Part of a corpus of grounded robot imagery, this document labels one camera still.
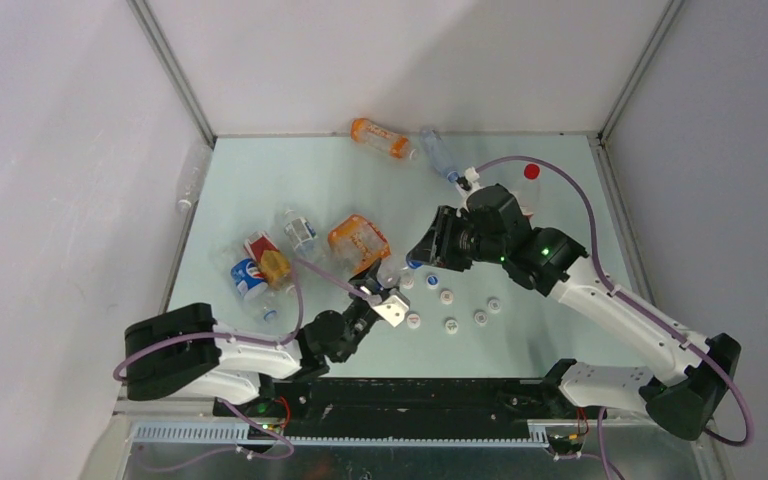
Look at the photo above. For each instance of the blue bottle cap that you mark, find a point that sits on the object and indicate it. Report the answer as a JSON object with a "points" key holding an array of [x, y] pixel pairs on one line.
{"points": [[413, 264]]}

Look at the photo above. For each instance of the slim orange label bottle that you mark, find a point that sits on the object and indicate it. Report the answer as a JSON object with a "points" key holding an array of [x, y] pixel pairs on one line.
{"points": [[365, 132]]}

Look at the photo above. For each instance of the red yellow label tea bottle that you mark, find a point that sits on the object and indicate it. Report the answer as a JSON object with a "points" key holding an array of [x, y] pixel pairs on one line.
{"points": [[271, 261]]}

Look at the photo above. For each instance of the large orange label bottle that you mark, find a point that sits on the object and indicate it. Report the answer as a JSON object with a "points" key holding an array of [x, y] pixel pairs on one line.
{"points": [[356, 243]]}

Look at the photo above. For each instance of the Pepsi bottle lower left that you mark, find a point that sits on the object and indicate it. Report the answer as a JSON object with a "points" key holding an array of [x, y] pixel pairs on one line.
{"points": [[248, 282]]}

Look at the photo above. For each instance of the clear bottle by wall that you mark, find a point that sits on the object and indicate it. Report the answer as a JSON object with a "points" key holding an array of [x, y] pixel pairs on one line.
{"points": [[192, 177]]}

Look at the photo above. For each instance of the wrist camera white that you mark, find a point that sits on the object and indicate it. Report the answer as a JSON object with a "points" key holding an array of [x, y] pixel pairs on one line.
{"points": [[468, 182], [393, 309]]}

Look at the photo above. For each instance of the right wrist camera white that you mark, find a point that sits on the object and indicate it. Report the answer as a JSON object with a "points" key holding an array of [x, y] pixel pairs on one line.
{"points": [[468, 182]]}

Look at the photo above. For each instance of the clear bluish water bottle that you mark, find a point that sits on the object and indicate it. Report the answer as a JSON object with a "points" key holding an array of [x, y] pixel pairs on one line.
{"points": [[438, 155]]}

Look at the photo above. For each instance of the red bottle cap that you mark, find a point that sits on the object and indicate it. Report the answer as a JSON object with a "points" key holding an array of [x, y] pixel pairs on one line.
{"points": [[532, 172]]}

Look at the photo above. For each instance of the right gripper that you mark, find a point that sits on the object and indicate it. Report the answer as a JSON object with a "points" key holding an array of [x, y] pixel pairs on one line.
{"points": [[435, 248]]}

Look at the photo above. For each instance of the white cap blue logo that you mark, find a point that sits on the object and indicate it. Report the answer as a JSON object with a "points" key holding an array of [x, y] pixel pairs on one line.
{"points": [[432, 281]]}

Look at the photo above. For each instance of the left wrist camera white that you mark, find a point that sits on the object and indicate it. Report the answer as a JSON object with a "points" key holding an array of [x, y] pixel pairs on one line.
{"points": [[393, 309]]}

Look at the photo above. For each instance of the Nongfu Spring red label bottle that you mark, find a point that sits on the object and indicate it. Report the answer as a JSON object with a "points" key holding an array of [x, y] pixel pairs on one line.
{"points": [[527, 193]]}

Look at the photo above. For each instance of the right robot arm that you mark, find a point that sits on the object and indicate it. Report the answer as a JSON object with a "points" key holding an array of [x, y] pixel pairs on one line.
{"points": [[685, 374]]}

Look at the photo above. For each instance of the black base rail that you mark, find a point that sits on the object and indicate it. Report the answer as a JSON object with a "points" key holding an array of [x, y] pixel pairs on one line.
{"points": [[409, 408]]}

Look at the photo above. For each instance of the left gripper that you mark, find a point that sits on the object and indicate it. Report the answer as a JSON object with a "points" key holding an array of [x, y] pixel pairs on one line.
{"points": [[366, 279]]}

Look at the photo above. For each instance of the Pepsi bottle blue label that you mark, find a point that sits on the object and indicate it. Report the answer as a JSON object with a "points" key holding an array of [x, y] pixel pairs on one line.
{"points": [[390, 271]]}

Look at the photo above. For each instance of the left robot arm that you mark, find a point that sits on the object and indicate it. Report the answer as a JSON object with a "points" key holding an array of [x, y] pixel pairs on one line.
{"points": [[188, 351]]}

